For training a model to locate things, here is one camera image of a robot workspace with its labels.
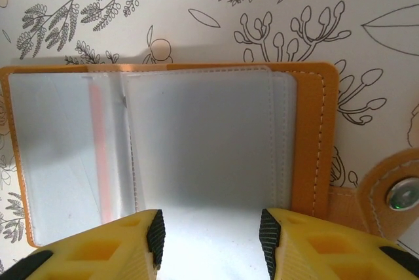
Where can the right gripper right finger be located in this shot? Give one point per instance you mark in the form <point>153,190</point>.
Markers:
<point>334,254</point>

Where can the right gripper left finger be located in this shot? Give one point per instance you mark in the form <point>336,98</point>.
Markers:
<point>98,254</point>

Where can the white pink april card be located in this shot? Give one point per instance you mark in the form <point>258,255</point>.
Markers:
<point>99,129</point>

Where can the orange leather card holder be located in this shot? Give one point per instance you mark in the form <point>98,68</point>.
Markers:
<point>307,129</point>

